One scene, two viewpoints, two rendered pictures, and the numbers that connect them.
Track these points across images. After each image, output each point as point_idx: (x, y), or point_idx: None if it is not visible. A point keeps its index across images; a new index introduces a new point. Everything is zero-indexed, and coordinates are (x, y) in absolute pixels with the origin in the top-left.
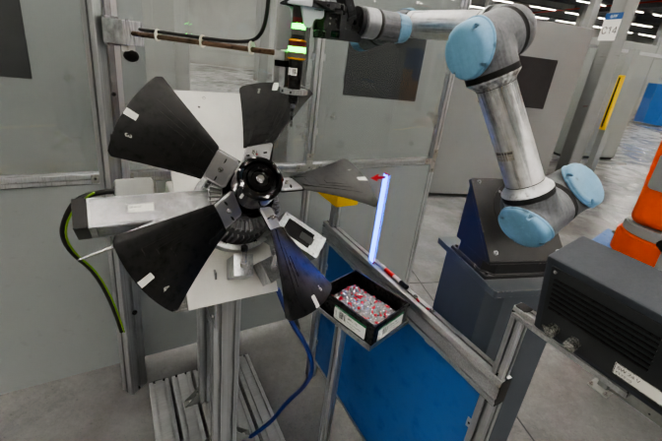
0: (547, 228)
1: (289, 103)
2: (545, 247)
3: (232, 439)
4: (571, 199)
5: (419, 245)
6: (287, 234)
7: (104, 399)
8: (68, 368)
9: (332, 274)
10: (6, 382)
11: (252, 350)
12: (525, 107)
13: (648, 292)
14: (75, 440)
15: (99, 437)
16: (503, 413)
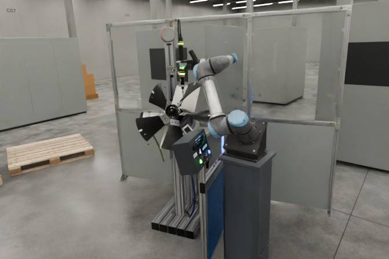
0: (210, 129)
1: (193, 89)
2: (249, 148)
3: (182, 213)
4: (226, 121)
5: (384, 198)
6: (178, 128)
7: (167, 192)
8: (162, 178)
9: None
10: (148, 175)
11: None
12: None
13: (184, 137)
14: (153, 197)
15: (158, 199)
16: (243, 228)
